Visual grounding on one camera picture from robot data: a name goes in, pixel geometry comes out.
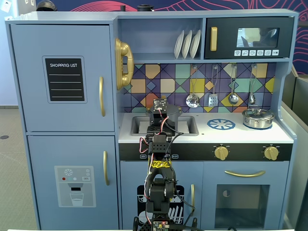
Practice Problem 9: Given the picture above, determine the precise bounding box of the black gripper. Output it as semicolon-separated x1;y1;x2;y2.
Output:
147;110;174;136

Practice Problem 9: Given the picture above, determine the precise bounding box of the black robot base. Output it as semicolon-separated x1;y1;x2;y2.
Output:
133;215;198;231

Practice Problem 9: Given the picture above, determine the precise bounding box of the steel pot lid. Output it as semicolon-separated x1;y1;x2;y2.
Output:
242;107;275;120

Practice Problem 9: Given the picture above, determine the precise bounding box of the gray pot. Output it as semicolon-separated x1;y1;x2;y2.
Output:
146;109;183;134

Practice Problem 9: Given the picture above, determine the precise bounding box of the gray sink basin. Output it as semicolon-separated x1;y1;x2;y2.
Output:
130;115;200;137

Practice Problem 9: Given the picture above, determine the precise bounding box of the steel skimmer spoon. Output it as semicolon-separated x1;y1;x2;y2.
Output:
185;64;200;108

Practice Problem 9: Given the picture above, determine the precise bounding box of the steel slotted spatula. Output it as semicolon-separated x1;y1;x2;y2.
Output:
208;64;219;108

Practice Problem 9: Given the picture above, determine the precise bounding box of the gold stove knob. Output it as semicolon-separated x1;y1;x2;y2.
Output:
264;146;280;161
214;146;229;161

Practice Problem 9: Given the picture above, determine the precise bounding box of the blue oven door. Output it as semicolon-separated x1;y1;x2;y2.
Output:
202;160;290;230

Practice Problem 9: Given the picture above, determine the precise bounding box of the white plate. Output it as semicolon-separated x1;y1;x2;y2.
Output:
181;29;193;59
174;29;185;60
189;29;202;59

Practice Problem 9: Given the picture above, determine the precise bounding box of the gold toy telephone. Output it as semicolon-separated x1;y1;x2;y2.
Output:
114;38;135;91

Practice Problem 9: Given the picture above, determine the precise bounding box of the steel ladle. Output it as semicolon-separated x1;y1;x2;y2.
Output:
228;64;240;105

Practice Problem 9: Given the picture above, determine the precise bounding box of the small steel spoon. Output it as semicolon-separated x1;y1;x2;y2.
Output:
248;64;257;105

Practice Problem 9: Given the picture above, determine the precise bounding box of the steel pot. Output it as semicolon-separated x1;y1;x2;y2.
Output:
242;113;276;129

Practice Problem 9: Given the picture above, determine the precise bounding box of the black shopping list board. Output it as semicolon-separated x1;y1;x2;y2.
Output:
42;56;88;103

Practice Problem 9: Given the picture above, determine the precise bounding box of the green controller board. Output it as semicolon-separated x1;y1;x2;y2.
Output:
153;220;169;231

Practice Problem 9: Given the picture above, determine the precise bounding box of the black microwave door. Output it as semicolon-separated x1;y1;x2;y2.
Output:
204;16;295;60

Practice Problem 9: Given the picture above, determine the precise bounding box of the blue freezer door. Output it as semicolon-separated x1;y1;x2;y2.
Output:
27;135;119;231

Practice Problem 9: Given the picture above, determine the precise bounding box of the blue toy kitchen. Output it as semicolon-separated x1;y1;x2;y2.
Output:
4;9;299;231

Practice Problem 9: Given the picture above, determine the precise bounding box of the blue fridge door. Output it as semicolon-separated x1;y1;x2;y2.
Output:
10;24;115;132

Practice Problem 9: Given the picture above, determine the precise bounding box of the gray partition box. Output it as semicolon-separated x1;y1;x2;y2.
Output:
282;72;308;118

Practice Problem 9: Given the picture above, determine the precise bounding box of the black rounded object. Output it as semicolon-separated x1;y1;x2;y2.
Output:
36;0;58;12

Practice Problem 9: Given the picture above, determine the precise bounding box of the white paper tag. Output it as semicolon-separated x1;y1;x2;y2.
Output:
1;0;12;13

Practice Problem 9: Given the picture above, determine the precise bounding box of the small wrist camera board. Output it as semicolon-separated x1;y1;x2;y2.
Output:
153;98;168;113

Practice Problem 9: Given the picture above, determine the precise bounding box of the black camera cable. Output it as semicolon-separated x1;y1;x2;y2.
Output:
161;113;196;227

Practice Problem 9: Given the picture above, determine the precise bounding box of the gold fridge door handle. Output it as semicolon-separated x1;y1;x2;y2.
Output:
99;76;106;117

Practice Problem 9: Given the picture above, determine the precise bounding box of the gold freezer door handle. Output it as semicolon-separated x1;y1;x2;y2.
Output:
103;151;110;186

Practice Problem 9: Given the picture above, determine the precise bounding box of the gold microwave handle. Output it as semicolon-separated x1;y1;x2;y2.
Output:
210;26;218;52

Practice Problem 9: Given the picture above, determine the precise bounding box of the gold oven handle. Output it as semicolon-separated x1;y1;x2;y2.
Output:
224;170;266;178

